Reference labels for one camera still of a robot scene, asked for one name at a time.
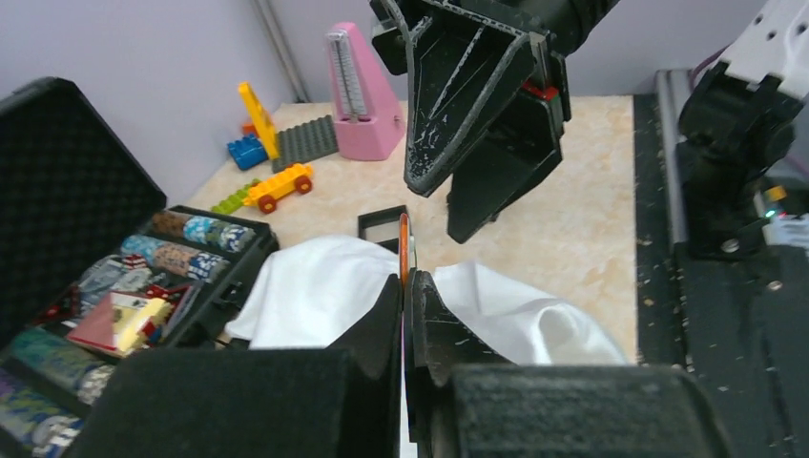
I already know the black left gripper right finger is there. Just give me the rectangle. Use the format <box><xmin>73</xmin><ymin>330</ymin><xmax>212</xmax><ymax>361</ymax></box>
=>
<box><xmin>404</xmin><ymin>269</ymin><xmax>734</xmax><ymax>457</ymax></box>

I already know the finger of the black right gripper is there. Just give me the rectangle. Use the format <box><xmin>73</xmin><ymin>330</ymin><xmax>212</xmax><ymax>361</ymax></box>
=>
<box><xmin>446</xmin><ymin>88</ymin><xmax>564</xmax><ymax>243</ymax></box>
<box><xmin>404</xmin><ymin>1</ymin><xmax>536</xmax><ymax>197</ymax></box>

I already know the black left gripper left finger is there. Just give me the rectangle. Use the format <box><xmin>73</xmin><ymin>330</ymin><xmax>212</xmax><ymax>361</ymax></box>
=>
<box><xmin>68</xmin><ymin>276</ymin><xmax>403</xmax><ymax>457</ymax></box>

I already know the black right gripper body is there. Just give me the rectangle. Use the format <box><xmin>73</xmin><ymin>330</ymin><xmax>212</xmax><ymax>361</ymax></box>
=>
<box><xmin>369</xmin><ymin>1</ymin><xmax>617</xmax><ymax>115</ymax></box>

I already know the white shirt garment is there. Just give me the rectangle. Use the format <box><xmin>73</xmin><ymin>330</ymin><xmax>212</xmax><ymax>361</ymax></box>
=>
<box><xmin>225</xmin><ymin>235</ymin><xmax>629</xmax><ymax>365</ymax></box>

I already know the brown ring brooch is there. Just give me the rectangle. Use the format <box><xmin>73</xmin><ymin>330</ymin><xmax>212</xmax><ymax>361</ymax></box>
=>
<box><xmin>398</xmin><ymin>213</ymin><xmax>417</xmax><ymax>286</ymax></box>

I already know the black square frame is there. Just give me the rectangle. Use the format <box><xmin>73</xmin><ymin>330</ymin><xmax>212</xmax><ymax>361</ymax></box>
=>
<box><xmin>357</xmin><ymin>205</ymin><xmax>408</xmax><ymax>254</ymax></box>

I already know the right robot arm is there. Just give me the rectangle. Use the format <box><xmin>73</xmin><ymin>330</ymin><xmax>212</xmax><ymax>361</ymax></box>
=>
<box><xmin>371</xmin><ymin>1</ymin><xmax>808</xmax><ymax>260</ymax></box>

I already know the pink phone stand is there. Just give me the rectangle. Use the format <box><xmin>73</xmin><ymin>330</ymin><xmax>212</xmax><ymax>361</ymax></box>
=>
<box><xmin>324</xmin><ymin>22</ymin><xmax>405</xmax><ymax>161</ymax></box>

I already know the dark grey baseplate right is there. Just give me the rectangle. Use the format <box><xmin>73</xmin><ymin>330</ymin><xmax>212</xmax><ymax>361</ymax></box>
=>
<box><xmin>271</xmin><ymin>115</ymin><xmax>339</xmax><ymax>173</ymax></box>

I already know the yellow toy car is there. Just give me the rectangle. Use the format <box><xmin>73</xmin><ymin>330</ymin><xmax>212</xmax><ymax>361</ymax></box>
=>
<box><xmin>242</xmin><ymin>163</ymin><xmax>314</xmax><ymax>214</ymax></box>

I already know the orange small toy piece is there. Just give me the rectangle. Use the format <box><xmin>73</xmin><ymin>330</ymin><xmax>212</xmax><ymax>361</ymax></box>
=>
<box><xmin>241</xmin><ymin>122</ymin><xmax>257</xmax><ymax>136</ymax></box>

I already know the lime green flat brick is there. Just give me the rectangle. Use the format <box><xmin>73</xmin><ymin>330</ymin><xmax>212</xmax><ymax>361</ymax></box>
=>
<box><xmin>209</xmin><ymin>178</ymin><xmax>260</xmax><ymax>215</ymax></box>

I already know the blue toy brick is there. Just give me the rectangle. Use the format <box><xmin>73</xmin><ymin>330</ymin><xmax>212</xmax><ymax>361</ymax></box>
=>
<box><xmin>227</xmin><ymin>134</ymin><xmax>269</xmax><ymax>171</ymax></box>

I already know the black poker chip case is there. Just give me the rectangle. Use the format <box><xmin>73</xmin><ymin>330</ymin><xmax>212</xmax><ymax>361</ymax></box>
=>
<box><xmin>0</xmin><ymin>76</ymin><xmax>280</xmax><ymax>458</ymax></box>

